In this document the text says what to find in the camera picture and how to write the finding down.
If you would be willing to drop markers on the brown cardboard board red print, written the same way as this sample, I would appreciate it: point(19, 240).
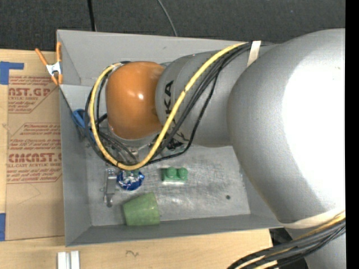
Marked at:
point(31, 200)

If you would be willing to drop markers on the grey metal bin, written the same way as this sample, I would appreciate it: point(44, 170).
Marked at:
point(202, 195)

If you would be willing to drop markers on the blue plastic thing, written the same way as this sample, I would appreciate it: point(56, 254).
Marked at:
point(79, 120)

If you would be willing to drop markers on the green toy brick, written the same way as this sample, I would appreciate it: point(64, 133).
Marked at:
point(174, 175)

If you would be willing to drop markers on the blue and white round thing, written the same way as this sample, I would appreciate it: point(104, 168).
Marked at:
point(129, 184)

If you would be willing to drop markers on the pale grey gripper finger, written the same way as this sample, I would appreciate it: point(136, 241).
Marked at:
point(111, 184)

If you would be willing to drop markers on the green cup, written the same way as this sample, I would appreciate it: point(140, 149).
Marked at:
point(141, 209)

